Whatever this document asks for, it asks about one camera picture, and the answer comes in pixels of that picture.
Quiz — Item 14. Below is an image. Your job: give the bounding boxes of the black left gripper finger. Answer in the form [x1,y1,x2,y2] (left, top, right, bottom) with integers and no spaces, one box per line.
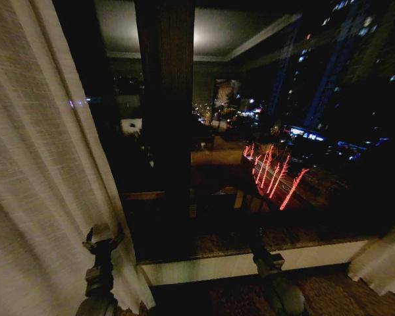
[82,226,99,255]
[109,222,126,248]

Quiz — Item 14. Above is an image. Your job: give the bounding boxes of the white sheer curtain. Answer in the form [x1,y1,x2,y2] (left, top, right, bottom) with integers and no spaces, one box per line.
[346,224,395,296]
[0,0,156,316]

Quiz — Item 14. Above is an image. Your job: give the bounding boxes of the marble window sill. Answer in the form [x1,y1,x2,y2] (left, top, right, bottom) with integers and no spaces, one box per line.
[136,226,380,286]

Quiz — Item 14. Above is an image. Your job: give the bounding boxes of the dark wooden window post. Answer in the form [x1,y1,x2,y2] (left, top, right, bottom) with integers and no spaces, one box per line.
[134,0,196,261]

